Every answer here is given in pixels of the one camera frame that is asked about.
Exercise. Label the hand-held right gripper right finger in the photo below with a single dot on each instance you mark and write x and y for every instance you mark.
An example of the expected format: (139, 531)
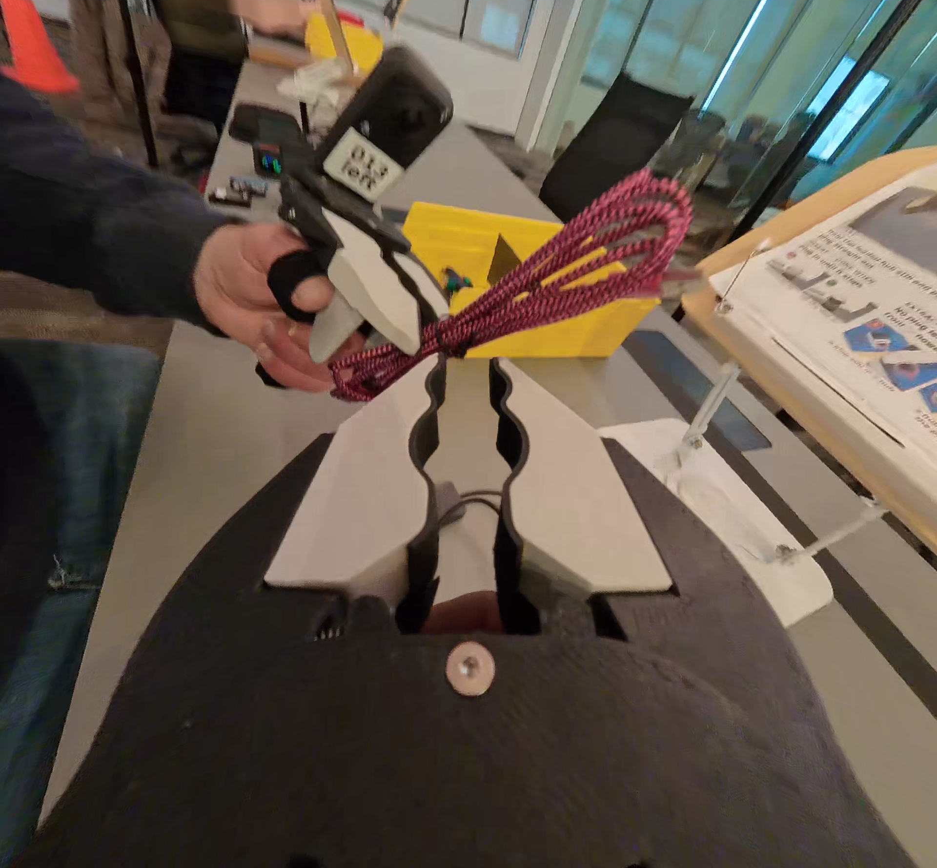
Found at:
(578, 516)

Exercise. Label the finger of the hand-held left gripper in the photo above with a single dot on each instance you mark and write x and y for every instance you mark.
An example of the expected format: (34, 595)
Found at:
(428, 289)
(366, 275)

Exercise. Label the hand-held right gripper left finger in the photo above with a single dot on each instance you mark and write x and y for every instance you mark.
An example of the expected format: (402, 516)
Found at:
(344, 509)

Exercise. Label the yellow plastic bin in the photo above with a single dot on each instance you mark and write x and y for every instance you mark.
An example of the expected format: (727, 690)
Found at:
(585, 330)

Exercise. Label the person's left forearm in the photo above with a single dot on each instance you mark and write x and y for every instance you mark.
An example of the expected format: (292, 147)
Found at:
(95, 209)

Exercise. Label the person's left hand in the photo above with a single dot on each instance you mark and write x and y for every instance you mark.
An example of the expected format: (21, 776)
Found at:
(234, 282)

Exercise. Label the small yellow bin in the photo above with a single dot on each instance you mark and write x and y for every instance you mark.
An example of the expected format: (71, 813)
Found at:
(351, 48)

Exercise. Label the black device with display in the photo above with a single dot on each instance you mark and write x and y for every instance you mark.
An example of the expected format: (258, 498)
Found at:
(263, 136)

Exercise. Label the black mesh office chair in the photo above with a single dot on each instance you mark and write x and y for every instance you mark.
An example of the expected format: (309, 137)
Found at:
(615, 143)

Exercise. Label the person's jeans leg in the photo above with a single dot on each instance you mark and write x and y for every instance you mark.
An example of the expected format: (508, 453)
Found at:
(88, 516)

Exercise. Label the brown jacket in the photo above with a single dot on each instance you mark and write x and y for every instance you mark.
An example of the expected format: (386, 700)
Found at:
(110, 40)

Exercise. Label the orange traffic cone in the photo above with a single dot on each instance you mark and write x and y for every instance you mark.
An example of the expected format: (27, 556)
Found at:
(29, 26)

